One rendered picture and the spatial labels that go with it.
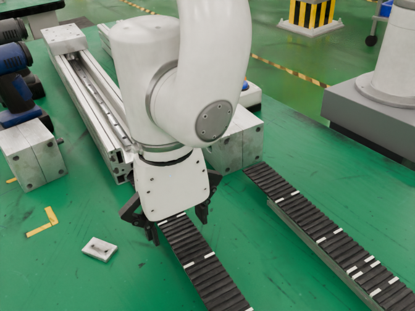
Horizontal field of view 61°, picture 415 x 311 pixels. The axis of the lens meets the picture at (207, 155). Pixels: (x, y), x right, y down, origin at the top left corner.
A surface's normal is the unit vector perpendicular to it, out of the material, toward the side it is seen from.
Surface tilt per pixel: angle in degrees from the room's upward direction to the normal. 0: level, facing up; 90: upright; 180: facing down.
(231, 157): 90
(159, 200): 89
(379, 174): 0
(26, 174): 90
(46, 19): 90
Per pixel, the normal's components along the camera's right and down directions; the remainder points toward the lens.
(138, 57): -0.11, 0.61
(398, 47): -0.82, 0.32
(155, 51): 0.29, 0.56
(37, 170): 0.63, 0.44
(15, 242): -0.06, -0.79
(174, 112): -0.63, 0.31
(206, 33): 0.22, 0.22
